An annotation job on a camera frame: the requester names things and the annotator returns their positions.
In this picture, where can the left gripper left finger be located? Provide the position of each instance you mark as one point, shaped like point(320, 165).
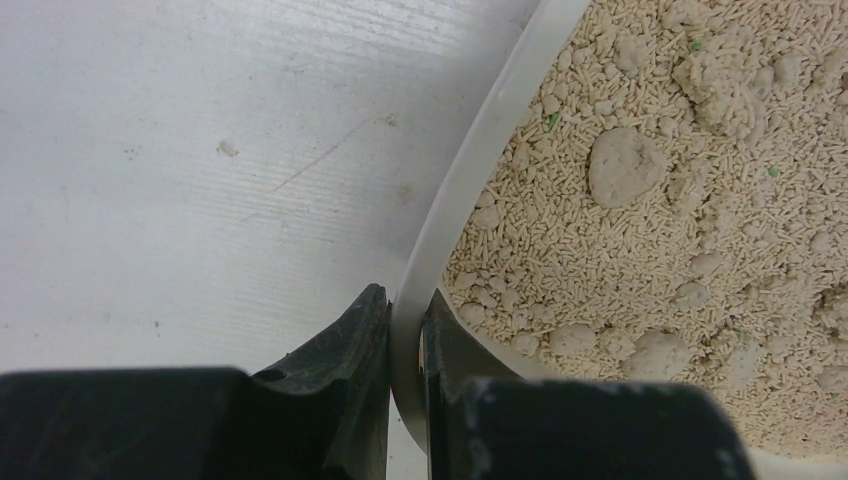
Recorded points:
point(325, 405)

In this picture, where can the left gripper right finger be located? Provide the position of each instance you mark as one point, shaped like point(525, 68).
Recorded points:
point(471, 408)

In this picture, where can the beige cat litter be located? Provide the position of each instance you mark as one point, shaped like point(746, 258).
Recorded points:
point(662, 212)

